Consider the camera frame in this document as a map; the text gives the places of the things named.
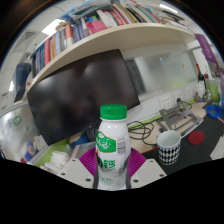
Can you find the white wall power outlet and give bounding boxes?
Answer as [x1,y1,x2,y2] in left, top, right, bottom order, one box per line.
[184,86,195,100]
[158,94,173,110]
[172,89,185,103]

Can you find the black cables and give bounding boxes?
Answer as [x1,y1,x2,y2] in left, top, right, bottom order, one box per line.
[126,120,158,146]

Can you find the grey metal laptop stand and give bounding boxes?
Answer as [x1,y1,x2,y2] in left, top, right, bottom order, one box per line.
[157,99,205,138]

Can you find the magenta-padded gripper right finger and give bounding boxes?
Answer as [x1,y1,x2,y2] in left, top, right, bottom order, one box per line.
[126,147,168,190]

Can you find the purple hanging banner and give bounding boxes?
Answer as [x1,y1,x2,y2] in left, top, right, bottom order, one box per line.
[194,32,218,65]

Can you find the ceiling light panels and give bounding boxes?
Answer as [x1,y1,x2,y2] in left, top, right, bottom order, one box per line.
[41,2,180,36]

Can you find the white tissue stack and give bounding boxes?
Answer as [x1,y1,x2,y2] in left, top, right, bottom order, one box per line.
[42,150,70,175]

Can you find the black desk mat red edge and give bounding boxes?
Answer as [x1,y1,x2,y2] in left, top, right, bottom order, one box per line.
[141,114,224,176]

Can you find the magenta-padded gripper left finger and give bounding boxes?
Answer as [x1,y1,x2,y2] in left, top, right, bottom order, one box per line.
[56,147,100,190]

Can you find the flat round red coaster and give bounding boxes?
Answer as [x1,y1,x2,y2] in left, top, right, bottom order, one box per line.
[187,129,205,146]

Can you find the black white diamond pattern cup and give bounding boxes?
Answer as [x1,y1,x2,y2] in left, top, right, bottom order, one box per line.
[156,129,183,166]

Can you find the black computer monitor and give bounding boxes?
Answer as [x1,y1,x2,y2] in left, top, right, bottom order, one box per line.
[26,48,141,146]

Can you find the white drink bottle green cap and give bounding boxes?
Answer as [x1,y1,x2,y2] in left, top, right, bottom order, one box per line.
[95,103,132,192]

